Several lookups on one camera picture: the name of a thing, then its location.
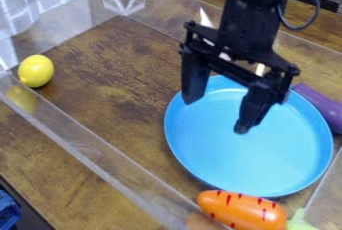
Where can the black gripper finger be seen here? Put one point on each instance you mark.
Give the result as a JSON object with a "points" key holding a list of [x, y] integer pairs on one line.
{"points": [[257, 102], [196, 73]]}

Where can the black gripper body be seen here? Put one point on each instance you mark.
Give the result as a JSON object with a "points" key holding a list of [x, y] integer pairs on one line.
{"points": [[239, 48]]}

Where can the blue round plastic tray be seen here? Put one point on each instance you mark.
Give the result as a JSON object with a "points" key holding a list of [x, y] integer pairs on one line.
{"points": [[273, 161]]}

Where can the orange toy carrot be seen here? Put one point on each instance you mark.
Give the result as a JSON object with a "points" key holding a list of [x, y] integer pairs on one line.
{"points": [[241, 211]]}

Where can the purple toy eggplant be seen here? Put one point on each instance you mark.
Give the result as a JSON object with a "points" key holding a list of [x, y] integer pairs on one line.
{"points": [[329, 107]]}

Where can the yellow toy lemon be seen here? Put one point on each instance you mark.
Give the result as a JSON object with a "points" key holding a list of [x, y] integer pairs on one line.
{"points": [[37, 71]]}

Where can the blue object at corner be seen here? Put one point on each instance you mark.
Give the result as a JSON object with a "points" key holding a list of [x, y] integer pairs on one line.
{"points": [[10, 211]]}

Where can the clear acrylic enclosure wall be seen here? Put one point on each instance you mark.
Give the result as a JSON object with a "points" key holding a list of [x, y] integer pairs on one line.
{"points": [[84, 147]]}

